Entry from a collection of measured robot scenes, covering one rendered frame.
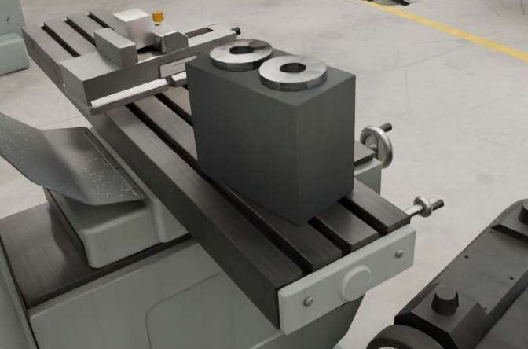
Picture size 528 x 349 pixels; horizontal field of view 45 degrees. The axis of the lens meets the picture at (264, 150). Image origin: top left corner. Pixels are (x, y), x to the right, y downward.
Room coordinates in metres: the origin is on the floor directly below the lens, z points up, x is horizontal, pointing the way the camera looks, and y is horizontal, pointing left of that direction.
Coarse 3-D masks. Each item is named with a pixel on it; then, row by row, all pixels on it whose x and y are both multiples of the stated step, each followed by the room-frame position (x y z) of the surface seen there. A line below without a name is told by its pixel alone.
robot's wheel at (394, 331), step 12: (384, 336) 0.82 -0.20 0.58; (396, 336) 0.80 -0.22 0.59; (408, 336) 0.80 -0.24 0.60; (420, 336) 0.80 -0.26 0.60; (372, 348) 0.83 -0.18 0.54; (384, 348) 0.81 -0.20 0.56; (396, 348) 0.79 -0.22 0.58; (408, 348) 0.78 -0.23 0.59; (420, 348) 0.77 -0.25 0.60; (432, 348) 0.77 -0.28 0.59
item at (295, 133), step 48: (240, 48) 0.86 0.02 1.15; (192, 96) 0.83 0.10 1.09; (240, 96) 0.76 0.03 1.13; (288, 96) 0.71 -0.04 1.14; (336, 96) 0.73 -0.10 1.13; (240, 144) 0.76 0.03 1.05; (288, 144) 0.69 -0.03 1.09; (336, 144) 0.73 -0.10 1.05; (240, 192) 0.77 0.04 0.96; (288, 192) 0.70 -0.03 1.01; (336, 192) 0.73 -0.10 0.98
